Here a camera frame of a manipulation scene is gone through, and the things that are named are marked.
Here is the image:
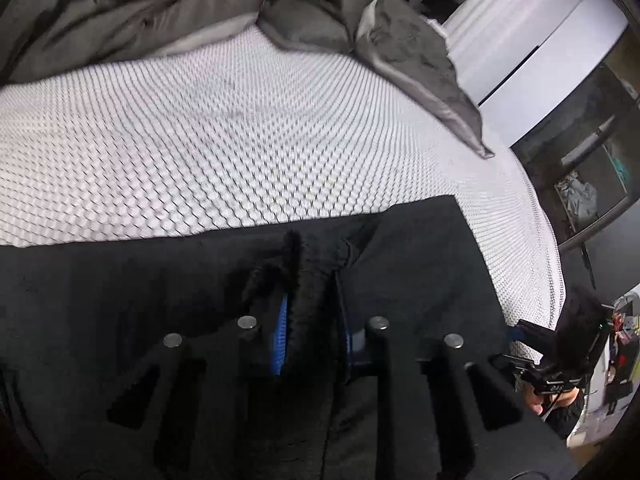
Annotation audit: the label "black pants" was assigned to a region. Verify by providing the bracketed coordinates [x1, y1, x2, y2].
[0, 194, 556, 480]

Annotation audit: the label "person's right forearm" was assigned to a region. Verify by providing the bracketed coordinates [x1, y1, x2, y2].
[542, 395, 588, 441]

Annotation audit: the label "grey crumpled cloth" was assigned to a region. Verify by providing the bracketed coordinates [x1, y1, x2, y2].
[562, 175, 601, 221]

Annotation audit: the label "person's right hand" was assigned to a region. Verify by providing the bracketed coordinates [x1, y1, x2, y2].
[522, 382, 581, 417]

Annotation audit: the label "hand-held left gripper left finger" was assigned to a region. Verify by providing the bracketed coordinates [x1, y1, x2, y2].
[70, 294, 291, 480]

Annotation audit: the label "grey duvet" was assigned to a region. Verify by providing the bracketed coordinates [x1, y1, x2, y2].
[0, 0, 496, 161]

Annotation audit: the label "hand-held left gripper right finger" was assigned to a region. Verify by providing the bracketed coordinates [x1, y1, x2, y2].
[332, 270, 576, 480]

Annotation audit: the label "white honeycomb mattress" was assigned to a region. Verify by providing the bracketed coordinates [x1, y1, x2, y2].
[0, 25, 568, 331]

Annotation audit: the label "black fuzzy cloth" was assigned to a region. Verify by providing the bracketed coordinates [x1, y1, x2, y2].
[557, 284, 608, 366]

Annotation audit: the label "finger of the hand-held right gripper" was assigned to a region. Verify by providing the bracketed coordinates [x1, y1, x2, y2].
[489, 353, 548, 378]
[507, 319, 558, 358]

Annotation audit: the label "white wardrobe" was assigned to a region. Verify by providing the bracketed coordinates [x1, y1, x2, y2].
[442, 0, 628, 148]

